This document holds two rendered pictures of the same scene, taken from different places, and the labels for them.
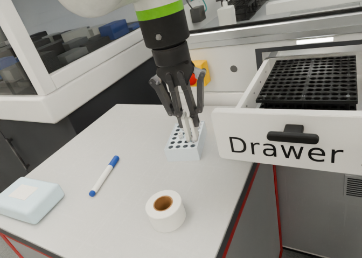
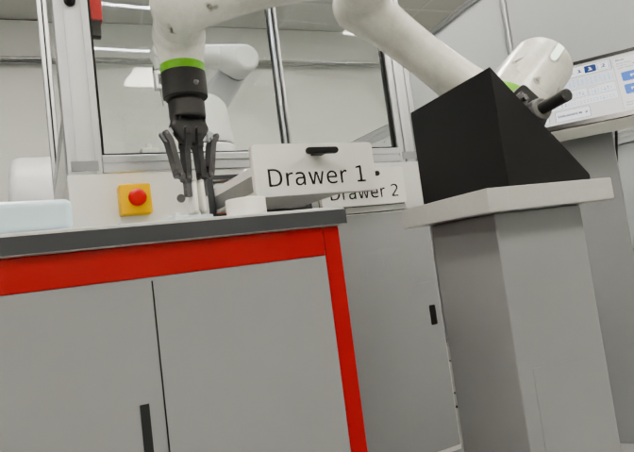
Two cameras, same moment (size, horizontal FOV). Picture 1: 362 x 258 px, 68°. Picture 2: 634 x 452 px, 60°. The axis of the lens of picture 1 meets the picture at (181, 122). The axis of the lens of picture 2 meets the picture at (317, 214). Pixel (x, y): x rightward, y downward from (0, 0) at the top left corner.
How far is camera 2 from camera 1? 1.01 m
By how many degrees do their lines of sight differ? 69
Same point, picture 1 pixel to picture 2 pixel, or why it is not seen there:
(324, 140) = (334, 162)
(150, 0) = (193, 52)
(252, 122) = (286, 152)
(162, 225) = (259, 207)
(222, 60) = (167, 188)
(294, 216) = not seen: hidden behind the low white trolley
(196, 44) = (135, 167)
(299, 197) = not seen: hidden behind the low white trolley
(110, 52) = not seen: outside the picture
